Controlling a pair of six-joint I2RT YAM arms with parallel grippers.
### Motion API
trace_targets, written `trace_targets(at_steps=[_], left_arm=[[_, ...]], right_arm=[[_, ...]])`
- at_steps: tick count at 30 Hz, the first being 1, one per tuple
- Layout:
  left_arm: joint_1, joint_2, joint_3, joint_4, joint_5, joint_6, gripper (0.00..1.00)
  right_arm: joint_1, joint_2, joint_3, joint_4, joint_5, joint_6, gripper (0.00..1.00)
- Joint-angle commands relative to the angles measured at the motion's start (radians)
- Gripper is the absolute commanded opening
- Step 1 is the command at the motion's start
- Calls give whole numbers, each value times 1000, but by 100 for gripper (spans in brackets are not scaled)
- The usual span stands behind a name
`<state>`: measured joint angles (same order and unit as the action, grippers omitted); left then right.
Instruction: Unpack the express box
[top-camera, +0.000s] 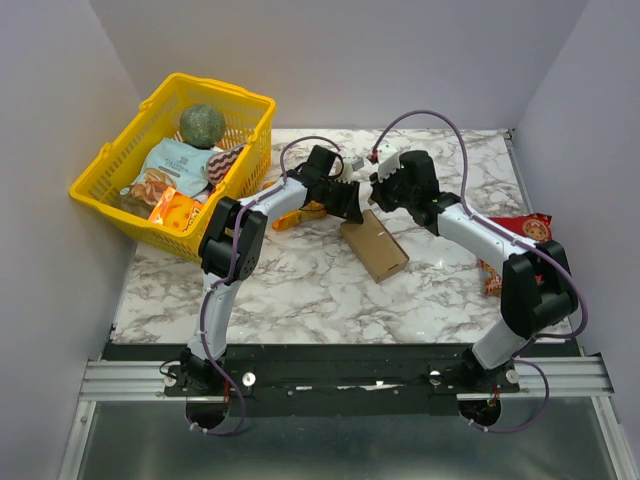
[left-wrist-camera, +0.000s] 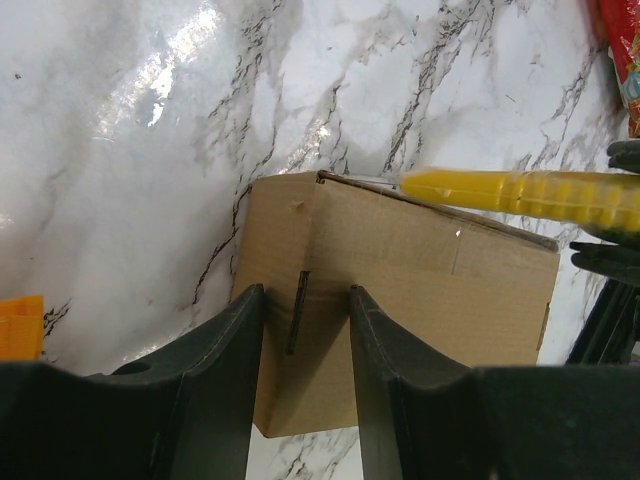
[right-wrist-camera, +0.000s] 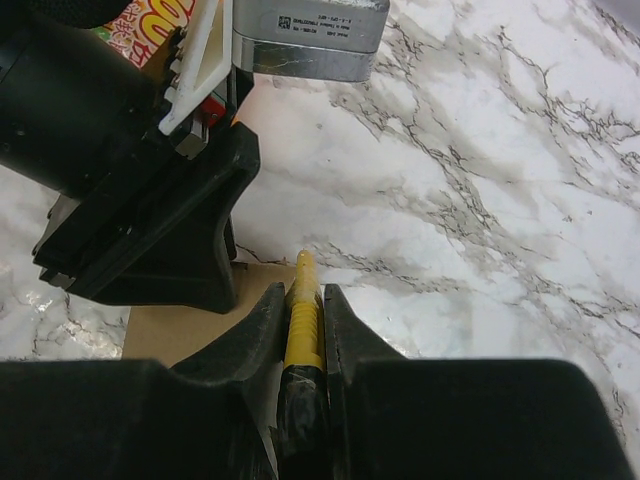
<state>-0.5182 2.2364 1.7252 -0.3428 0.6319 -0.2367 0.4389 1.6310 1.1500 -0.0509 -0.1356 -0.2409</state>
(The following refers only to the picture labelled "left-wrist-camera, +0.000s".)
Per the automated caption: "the red candy bag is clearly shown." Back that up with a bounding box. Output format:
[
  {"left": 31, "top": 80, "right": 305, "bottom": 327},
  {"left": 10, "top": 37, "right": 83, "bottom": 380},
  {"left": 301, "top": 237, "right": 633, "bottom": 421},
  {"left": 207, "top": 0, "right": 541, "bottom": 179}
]
[{"left": 587, "top": 0, "right": 639, "bottom": 138}]

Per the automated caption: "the yellow utility knife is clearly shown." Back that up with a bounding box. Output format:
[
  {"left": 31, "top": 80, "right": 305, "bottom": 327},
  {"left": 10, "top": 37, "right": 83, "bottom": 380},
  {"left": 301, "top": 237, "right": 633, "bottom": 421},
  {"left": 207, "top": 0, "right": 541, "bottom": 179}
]
[{"left": 347, "top": 168, "right": 639, "bottom": 234}]

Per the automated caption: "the orange mango candy bag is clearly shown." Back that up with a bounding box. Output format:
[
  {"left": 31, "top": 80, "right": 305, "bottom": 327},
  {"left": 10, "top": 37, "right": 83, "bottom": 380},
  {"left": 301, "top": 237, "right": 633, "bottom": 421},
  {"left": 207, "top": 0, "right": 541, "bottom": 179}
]
[{"left": 0, "top": 295, "right": 44, "bottom": 361}]

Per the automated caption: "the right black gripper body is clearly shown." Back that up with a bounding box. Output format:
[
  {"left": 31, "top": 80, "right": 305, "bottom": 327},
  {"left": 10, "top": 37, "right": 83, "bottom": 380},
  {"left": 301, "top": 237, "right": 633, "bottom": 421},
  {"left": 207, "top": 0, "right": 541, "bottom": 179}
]
[{"left": 566, "top": 280, "right": 639, "bottom": 365}]

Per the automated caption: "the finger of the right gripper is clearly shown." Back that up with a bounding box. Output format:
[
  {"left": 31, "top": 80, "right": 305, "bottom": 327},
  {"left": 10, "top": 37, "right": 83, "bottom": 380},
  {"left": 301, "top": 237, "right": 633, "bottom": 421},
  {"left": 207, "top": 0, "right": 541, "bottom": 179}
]
[
  {"left": 569, "top": 242, "right": 640, "bottom": 287},
  {"left": 606, "top": 139, "right": 640, "bottom": 173}
]

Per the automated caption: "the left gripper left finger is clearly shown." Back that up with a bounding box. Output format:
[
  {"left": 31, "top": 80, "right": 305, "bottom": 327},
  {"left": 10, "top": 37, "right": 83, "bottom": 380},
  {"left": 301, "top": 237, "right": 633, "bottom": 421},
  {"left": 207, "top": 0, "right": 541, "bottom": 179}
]
[{"left": 1, "top": 285, "right": 265, "bottom": 479}]

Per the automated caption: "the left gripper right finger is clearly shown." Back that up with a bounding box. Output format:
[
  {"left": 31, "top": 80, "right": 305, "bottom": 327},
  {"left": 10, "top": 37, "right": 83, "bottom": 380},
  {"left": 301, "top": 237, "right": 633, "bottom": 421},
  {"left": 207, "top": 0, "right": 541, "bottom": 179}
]
[{"left": 350, "top": 286, "right": 639, "bottom": 479}]

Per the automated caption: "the brown cardboard express box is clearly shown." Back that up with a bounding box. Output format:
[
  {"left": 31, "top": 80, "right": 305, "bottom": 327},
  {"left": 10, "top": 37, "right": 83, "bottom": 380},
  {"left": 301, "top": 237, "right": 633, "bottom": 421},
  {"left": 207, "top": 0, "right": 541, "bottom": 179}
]
[{"left": 233, "top": 171, "right": 559, "bottom": 438}]

